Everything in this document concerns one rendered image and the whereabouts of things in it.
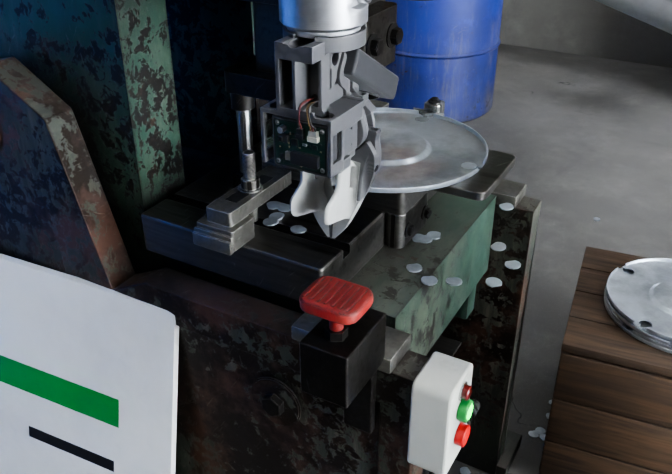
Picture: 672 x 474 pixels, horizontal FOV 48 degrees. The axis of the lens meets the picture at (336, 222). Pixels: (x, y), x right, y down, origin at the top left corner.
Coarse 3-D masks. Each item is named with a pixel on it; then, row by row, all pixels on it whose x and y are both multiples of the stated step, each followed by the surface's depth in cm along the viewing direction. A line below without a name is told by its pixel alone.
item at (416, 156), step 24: (384, 120) 117; (408, 120) 117; (432, 120) 117; (456, 120) 116; (384, 144) 107; (408, 144) 107; (432, 144) 109; (456, 144) 109; (480, 144) 109; (384, 168) 102; (408, 168) 102; (432, 168) 102; (456, 168) 102; (384, 192) 95; (408, 192) 96
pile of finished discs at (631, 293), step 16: (624, 272) 155; (640, 272) 153; (656, 272) 153; (608, 288) 148; (624, 288) 148; (640, 288) 148; (656, 288) 147; (608, 304) 145; (624, 304) 143; (640, 304) 143; (656, 304) 143; (624, 320) 140; (640, 320) 139; (656, 320) 139; (640, 336) 137; (656, 336) 136
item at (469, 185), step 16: (496, 160) 104; (512, 160) 104; (480, 176) 100; (496, 176) 100; (368, 192) 107; (416, 192) 108; (448, 192) 98; (464, 192) 97; (480, 192) 96; (384, 208) 107; (400, 208) 106; (416, 208) 110; (400, 224) 107; (416, 224) 112; (400, 240) 108
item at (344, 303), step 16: (320, 288) 80; (336, 288) 81; (352, 288) 81; (368, 288) 81; (304, 304) 78; (320, 304) 78; (336, 304) 78; (352, 304) 78; (368, 304) 79; (336, 320) 77; (352, 320) 77
